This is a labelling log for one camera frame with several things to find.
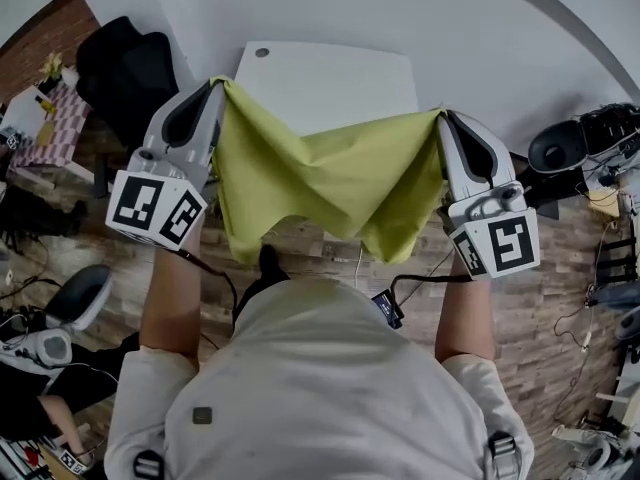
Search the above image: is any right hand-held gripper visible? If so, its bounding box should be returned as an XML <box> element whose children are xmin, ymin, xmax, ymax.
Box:
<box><xmin>435</xmin><ymin>109</ymin><xmax>542</xmax><ymax>282</ymax></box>

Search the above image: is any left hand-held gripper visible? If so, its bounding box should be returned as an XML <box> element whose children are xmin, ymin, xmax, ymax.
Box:
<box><xmin>104</xmin><ymin>80</ymin><xmax>227</xmax><ymax>252</ymax></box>

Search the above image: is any green tablecloth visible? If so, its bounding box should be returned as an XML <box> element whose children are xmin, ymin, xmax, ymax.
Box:
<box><xmin>208</xmin><ymin>74</ymin><xmax>449</xmax><ymax>266</ymax></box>

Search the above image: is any another person's forearm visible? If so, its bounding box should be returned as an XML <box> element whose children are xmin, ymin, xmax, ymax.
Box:
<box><xmin>36</xmin><ymin>393</ymin><xmax>94</xmax><ymax>467</ymax></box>

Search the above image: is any person's left forearm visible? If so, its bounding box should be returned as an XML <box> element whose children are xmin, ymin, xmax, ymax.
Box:
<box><xmin>138</xmin><ymin>217</ymin><xmax>205</xmax><ymax>370</ymax></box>

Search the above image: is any person's right forearm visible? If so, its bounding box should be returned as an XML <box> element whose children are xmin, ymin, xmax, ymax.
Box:
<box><xmin>433</xmin><ymin>254</ymin><xmax>497</xmax><ymax>365</ymax></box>

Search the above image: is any black office chair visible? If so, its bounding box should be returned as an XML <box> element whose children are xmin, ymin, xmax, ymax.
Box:
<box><xmin>74</xmin><ymin>15</ymin><xmax>182</xmax><ymax>147</ymax></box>

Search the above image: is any black stand base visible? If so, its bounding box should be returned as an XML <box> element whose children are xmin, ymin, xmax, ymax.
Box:
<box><xmin>517</xmin><ymin>165</ymin><xmax>562</xmax><ymax>223</ymax></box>

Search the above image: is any spare grey gripper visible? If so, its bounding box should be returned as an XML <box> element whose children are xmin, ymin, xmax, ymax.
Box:
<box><xmin>36</xmin><ymin>262</ymin><xmax>114</xmax><ymax>370</ymax></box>
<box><xmin>550</xmin><ymin>423</ymin><xmax>633</xmax><ymax>475</ymax></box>
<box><xmin>527</xmin><ymin>101</ymin><xmax>640</xmax><ymax>175</ymax></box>

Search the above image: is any pink checkered cloth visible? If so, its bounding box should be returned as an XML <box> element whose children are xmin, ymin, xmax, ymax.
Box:
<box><xmin>9</xmin><ymin>83</ymin><xmax>94</xmax><ymax>170</ymax></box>

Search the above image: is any yellow paper sheet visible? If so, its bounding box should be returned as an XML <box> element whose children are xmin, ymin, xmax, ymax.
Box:
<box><xmin>585</xmin><ymin>188</ymin><xmax>622</xmax><ymax>220</ymax></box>

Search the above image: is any white table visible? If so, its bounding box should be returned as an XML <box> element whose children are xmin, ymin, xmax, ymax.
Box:
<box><xmin>233</xmin><ymin>41</ymin><xmax>419</xmax><ymax>137</ymax></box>

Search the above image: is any yellow flower in white vase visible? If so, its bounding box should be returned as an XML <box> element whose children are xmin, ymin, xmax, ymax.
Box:
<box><xmin>38</xmin><ymin>50</ymin><xmax>80</xmax><ymax>88</ymax></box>

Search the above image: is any person's black shoe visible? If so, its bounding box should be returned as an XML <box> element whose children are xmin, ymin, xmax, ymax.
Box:
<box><xmin>258</xmin><ymin>243</ymin><xmax>292</xmax><ymax>284</ymax></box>

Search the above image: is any white box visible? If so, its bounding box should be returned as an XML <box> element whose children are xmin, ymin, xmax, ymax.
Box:
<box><xmin>0</xmin><ymin>84</ymin><xmax>50</xmax><ymax>137</ymax></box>

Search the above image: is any black metal rack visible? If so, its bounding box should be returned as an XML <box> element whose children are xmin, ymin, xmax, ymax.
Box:
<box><xmin>593</xmin><ymin>220</ymin><xmax>640</xmax><ymax>285</ymax></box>

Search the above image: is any person's black trouser leg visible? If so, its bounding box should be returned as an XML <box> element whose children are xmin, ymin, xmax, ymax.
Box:
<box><xmin>231</xmin><ymin>270</ymin><xmax>287</xmax><ymax>331</ymax></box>

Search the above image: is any person's white shirt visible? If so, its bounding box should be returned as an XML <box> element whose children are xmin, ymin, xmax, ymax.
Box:
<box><xmin>102</xmin><ymin>276</ymin><xmax>536</xmax><ymax>480</ymax></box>

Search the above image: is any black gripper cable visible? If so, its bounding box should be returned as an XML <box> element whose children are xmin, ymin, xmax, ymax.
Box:
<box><xmin>175</xmin><ymin>248</ymin><xmax>239</xmax><ymax>322</ymax></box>
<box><xmin>389</xmin><ymin>271</ymin><xmax>477</xmax><ymax>299</ymax></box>

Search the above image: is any blue cable adapter box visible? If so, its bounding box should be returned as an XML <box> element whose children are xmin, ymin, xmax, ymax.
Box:
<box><xmin>371</xmin><ymin>289</ymin><xmax>406</xmax><ymax>331</ymax></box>

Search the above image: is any grey strap buckle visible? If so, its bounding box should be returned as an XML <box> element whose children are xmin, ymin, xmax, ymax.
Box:
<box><xmin>480</xmin><ymin>429</ymin><xmax>522</xmax><ymax>480</ymax></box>
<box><xmin>132</xmin><ymin>448</ymin><xmax>167</xmax><ymax>480</ymax></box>

